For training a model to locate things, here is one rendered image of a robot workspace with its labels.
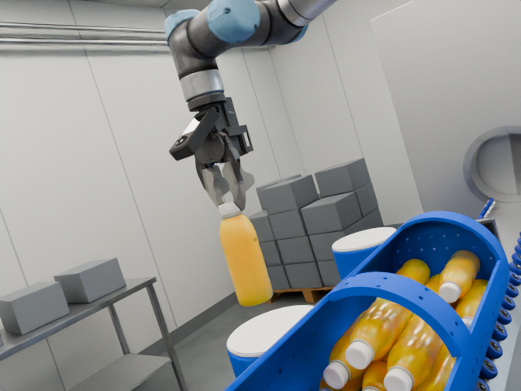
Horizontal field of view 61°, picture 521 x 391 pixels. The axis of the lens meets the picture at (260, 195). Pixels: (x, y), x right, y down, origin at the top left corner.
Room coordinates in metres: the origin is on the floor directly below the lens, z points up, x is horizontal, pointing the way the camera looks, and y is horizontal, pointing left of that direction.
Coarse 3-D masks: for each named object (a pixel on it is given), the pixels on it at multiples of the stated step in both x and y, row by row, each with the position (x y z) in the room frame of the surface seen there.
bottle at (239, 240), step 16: (224, 224) 0.79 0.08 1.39; (240, 224) 0.79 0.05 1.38; (224, 240) 0.79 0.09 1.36; (240, 240) 0.78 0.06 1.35; (256, 240) 0.80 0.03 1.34; (240, 256) 0.78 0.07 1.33; (256, 256) 0.79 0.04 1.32; (240, 272) 0.78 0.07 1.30; (256, 272) 0.78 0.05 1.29; (240, 288) 0.79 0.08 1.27; (256, 288) 0.78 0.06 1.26; (272, 288) 0.82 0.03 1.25; (240, 304) 0.80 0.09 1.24; (256, 304) 0.78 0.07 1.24
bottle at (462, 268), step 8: (456, 256) 1.01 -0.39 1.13; (464, 256) 1.00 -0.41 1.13; (472, 256) 1.01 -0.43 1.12; (448, 264) 0.98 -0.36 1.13; (456, 264) 0.97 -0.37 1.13; (464, 264) 0.97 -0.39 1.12; (472, 264) 0.98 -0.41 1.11; (480, 264) 1.02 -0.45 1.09; (448, 272) 0.94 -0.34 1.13; (456, 272) 0.93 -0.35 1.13; (464, 272) 0.93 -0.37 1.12; (472, 272) 0.96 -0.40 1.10; (440, 280) 0.94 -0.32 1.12; (448, 280) 0.92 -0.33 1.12; (456, 280) 0.91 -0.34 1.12; (464, 280) 0.92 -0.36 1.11; (472, 280) 0.94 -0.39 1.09; (464, 288) 0.91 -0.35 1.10
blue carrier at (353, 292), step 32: (416, 224) 1.11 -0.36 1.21; (448, 224) 1.06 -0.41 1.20; (480, 224) 1.02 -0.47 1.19; (384, 256) 1.11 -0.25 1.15; (416, 256) 1.12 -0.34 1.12; (448, 256) 1.07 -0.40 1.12; (480, 256) 1.03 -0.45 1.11; (352, 288) 0.72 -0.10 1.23; (384, 288) 0.70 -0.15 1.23; (416, 288) 0.70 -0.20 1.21; (320, 320) 0.83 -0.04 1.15; (352, 320) 0.95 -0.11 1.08; (448, 320) 0.66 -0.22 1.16; (480, 320) 0.74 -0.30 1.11; (288, 352) 0.74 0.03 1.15; (320, 352) 0.83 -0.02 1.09; (480, 352) 0.70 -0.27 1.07; (256, 384) 0.66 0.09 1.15; (288, 384) 0.74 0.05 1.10; (448, 384) 0.58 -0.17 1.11
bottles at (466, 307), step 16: (432, 288) 0.97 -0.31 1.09; (480, 288) 0.94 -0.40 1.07; (464, 304) 0.89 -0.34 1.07; (464, 320) 0.85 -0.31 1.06; (448, 352) 0.73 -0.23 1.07; (368, 368) 0.73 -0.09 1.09; (384, 368) 0.71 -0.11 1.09; (448, 368) 0.69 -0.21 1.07; (320, 384) 0.76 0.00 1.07; (352, 384) 0.75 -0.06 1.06; (368, 384) 0.70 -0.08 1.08; (432, 384) 0.66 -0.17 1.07
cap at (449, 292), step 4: (444, 284) 0.91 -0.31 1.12; (448, 284) 0.90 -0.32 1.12; (452, 284) 0.90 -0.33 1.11; (440, 288) 0.91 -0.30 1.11; (444, 288) 0.90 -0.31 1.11; (448, 288) 0.90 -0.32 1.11; (452, 288) 0.89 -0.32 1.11; (456, 288) 0.89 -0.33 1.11; (440, 292) 0.91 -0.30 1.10; (444, 292) 0.90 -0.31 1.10; (448, 292) 0.90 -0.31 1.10; (452, 292) 0.89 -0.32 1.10; (456, 292) 0.89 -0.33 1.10; (440, 296) 0.91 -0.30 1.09; (444, 296) 0.90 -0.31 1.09; (448, 296) 0.90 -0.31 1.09; (452, 296) 0.90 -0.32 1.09; (456, 296) 0.89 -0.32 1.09; (448, 300) 0.90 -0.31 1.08; (452, 300) 0.90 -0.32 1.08
